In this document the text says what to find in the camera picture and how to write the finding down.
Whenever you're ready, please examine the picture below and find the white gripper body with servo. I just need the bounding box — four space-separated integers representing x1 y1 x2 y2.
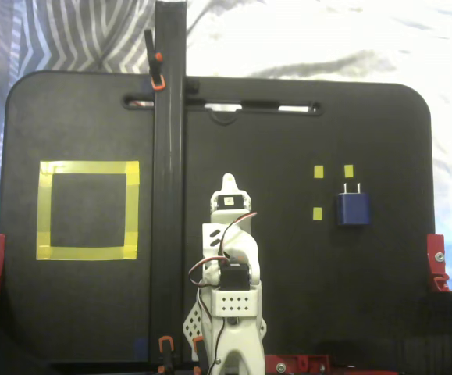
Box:
208 187 258 225

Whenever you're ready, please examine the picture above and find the blue white charger block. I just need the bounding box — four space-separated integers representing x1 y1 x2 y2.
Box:
335 182 372 228

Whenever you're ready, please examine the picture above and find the long black table bar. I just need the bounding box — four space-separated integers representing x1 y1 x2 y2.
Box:
149 0 190 364

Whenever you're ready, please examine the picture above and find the orange black spring clamp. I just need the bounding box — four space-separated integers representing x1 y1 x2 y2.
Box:
144 29 167 92
158 335 175 375
192 335 207 370

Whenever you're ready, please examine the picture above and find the yellow tape square outline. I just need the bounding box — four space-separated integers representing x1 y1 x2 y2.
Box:
35 159 141 262

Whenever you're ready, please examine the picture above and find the red screw clamp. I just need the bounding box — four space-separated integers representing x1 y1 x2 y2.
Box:
264 353 332 375

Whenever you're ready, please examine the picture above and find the small blue tape piece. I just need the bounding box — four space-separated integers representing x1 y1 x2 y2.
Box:
134 337 149 361

